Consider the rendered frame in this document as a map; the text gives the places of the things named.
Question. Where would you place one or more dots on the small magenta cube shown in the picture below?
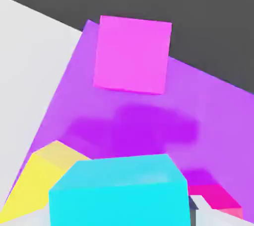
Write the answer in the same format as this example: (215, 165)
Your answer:
(132, 55)

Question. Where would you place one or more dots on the large purple box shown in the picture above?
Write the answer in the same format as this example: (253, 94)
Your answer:
(208, 110)

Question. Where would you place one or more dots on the small yellow cube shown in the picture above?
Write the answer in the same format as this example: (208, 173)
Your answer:
(37, 182)

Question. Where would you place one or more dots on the small cyan cube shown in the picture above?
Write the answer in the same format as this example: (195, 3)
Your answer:
(119, 200)

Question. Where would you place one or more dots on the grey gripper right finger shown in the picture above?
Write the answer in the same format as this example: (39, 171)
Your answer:
(208, 217)

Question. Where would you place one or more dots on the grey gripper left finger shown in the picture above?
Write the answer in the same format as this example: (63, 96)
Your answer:
(33, 219)

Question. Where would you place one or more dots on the small hot pink cube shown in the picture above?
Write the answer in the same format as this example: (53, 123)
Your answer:
(216, 196)

